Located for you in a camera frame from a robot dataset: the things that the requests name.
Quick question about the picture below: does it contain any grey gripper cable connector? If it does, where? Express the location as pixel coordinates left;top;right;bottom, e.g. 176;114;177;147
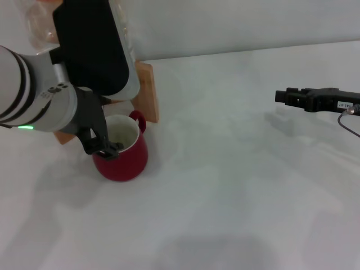
337;103;360;136

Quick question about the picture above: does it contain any red ceramic cup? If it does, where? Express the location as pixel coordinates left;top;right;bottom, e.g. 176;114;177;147
92;110;149;182

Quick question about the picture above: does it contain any wooden dispenser stand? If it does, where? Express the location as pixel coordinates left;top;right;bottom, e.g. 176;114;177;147
53;61;160;146

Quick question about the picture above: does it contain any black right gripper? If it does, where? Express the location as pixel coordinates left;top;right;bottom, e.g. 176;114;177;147
274;87;360;116

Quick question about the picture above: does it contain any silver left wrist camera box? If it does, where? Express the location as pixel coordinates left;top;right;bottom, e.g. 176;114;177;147
51;0;141;101

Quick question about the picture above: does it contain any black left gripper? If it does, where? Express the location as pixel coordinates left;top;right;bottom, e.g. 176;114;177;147
55;86;125;163

